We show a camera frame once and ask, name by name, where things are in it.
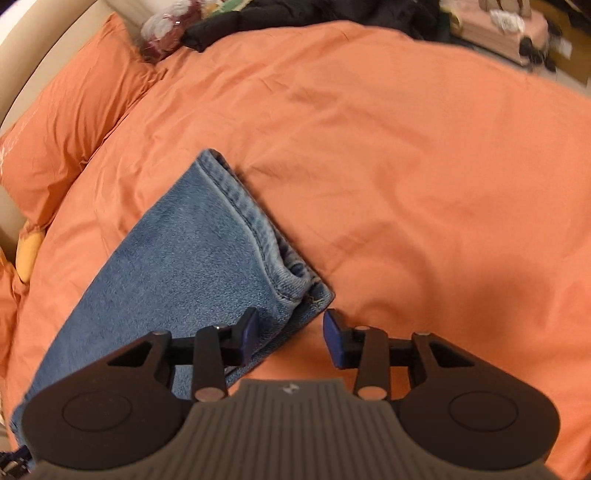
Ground orange bed cover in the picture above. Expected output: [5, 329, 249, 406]
[0, 21, 591, 480]

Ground blue denim pants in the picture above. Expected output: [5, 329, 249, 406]
[10, 148, 336, 455]

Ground beige padded headboard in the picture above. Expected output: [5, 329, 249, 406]
[0, 0, 155, 259]

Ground cardboard box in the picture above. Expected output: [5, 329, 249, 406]
[549, 25, 591, 86]

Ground black jacket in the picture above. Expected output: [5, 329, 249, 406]
[180, 0, 445, 52]

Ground pink suitcase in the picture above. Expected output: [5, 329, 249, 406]
[449, 0, 551, 66]

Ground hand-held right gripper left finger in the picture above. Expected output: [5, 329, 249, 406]
[107, 307, 260, 403]

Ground yellow cushion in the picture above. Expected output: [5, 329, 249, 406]
[16, 222, 47, 284]

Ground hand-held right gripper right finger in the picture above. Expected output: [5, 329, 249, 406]
[322, 308, 477, 402]

